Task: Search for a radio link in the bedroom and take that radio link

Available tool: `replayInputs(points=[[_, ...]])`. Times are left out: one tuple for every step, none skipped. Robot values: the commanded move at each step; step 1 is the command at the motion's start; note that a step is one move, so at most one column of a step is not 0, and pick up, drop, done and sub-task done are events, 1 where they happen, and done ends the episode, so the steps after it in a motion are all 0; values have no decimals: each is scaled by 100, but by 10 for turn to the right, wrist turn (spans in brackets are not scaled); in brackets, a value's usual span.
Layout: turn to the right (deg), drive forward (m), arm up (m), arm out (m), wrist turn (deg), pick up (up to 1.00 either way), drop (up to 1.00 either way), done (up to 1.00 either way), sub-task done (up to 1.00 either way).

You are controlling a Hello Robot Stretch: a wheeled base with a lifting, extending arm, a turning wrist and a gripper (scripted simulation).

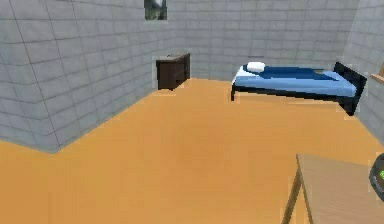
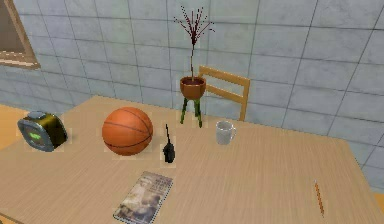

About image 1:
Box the black bed with blue cover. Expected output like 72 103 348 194
230 61 368 117

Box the white pillow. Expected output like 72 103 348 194
246 61 267 74

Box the framed wall picture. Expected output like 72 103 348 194
144 0 168 21

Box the dark brown chest of drawers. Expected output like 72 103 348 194
155 52 191 92

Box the light wooden table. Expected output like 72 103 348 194
281 153 384 224

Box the black round alarm clock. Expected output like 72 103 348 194
368 153 384 203

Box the light wooden wall shelf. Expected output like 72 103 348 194
370 63 384 84

